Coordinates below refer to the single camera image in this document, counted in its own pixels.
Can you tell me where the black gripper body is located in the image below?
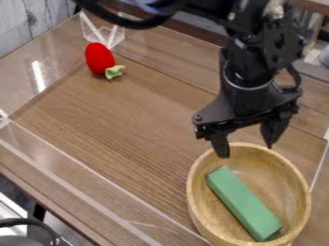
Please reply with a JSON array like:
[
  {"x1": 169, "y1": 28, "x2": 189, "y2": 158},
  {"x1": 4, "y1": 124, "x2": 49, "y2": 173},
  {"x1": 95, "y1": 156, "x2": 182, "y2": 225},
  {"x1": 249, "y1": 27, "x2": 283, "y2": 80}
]
[{"x1": 193, "y1": 47, "x2": 303, "y2": 140}]

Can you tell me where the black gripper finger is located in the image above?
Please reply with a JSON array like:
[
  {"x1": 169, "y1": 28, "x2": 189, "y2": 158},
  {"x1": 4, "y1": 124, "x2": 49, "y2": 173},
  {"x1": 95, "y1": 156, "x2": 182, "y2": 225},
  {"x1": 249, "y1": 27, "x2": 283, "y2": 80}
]
[
  {"x1": 212, "y1": 134, "x2": 231, "y2": 159},
  {"x1": 261, "y1": 111, "x2": 293, "y2": 149}
]

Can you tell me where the green rectangular block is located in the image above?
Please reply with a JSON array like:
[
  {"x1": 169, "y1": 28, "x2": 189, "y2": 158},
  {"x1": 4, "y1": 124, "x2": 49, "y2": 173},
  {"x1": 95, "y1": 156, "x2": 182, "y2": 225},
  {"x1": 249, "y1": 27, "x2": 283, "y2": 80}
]
[{"x1": 206, "y1": 167, "x2": 283, "y2": 242}]

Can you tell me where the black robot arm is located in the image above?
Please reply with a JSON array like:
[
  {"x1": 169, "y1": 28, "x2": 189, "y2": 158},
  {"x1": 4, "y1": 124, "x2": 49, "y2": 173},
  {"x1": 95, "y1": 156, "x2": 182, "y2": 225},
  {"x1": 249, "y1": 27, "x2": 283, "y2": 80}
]
[{"x1": 181, "y1": 0, "x2": 305, "y2": 158}]

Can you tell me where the wooden brown bowl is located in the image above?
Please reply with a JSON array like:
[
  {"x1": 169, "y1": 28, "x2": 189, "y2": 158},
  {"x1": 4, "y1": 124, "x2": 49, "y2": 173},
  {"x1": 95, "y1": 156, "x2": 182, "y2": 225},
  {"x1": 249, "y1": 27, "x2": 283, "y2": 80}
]
[{"x1": 186, "y1": 142, "x2": 312, "y2": 246}]

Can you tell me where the red plush strawberry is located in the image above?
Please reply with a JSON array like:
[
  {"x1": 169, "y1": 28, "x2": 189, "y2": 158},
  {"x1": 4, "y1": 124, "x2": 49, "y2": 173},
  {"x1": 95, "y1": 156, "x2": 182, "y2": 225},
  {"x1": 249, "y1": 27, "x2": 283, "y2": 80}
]
[{"x1": 85, "y1": 42, "x2": 125, "y2": 80}]

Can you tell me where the black cable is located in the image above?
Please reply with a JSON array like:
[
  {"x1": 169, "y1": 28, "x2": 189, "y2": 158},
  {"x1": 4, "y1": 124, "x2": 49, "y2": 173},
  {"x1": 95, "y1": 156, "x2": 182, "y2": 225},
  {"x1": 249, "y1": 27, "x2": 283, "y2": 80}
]
[{"x1": 73, "y1": 0, "x2": 185, "y2": 31}]

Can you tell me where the clear acrylic corner bracket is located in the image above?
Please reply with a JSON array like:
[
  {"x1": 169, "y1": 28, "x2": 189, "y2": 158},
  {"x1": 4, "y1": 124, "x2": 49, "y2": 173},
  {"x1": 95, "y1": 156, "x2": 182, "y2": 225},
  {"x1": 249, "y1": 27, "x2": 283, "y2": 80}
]
[{"x1": 79, "y1": 12, "x2": 125, "y2": 50}]

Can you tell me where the clear acrylic front wall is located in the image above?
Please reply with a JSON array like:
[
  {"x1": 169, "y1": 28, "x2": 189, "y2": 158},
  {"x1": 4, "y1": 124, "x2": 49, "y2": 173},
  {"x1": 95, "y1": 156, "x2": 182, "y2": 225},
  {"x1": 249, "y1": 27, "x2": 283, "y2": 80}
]
[{"x1": 0, "y1": 110, "x2": 210, "y2": 246}]

